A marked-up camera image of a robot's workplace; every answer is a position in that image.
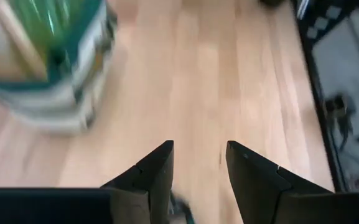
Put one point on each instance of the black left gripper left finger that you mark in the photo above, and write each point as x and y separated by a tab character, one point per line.
148	186

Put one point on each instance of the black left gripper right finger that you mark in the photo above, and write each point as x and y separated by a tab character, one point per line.
250	186

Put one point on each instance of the beige green gardening bag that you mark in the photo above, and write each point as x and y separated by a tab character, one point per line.
73	93

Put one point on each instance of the green plastic spray bottle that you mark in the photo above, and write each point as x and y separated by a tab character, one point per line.
42	18

